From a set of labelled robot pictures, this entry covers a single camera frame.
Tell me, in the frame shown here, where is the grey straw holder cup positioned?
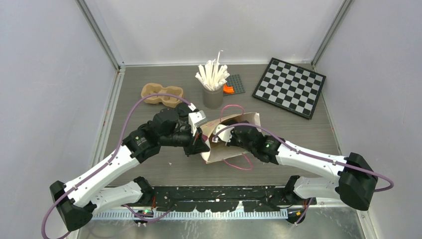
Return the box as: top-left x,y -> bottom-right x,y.
202,87 -> 223,109

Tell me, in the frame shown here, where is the black paper coffee cup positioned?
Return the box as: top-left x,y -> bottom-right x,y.
175,102 -> 193,121

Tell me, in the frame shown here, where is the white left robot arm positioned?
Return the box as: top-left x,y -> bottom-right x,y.
50,109 -> 210,232

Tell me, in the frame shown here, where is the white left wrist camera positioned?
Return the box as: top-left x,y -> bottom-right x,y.
188,110 -> 208,135

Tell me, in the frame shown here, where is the pink paper gift bag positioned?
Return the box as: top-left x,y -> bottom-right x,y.
200,105 -> 261,164

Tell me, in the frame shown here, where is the orange black small device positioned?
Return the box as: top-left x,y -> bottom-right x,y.
223,74 -> 245,96

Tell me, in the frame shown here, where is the black white chessboard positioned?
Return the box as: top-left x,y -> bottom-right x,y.
252,57 -> 326,120

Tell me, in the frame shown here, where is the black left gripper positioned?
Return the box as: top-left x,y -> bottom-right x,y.
160,123 -> 211,157

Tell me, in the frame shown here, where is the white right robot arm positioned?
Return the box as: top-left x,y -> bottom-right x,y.
227,123 -> 378,211

